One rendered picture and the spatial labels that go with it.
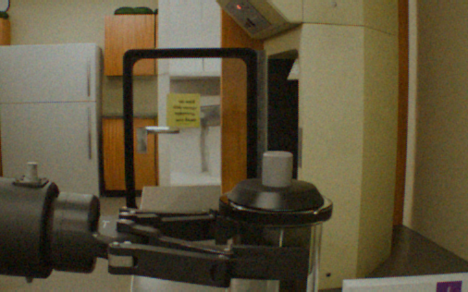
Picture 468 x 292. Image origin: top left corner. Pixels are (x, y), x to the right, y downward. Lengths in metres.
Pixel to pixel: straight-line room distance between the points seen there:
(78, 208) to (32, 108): 5.44
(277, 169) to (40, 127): 5.46
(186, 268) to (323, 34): 0.55
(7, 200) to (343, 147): 0.59
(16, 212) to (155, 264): 0.13
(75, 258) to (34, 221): 0.05
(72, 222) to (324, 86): 0.53
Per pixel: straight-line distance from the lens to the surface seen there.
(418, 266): 1.07
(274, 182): 0.46
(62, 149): 5.84
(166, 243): 0.44
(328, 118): 0.86
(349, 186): 0.89
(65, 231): 0.44
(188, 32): 2.22
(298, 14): 0.85
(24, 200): 0.45
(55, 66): 5.81
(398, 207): 1.37
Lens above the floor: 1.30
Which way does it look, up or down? 6 degrees down
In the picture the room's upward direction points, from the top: straight up
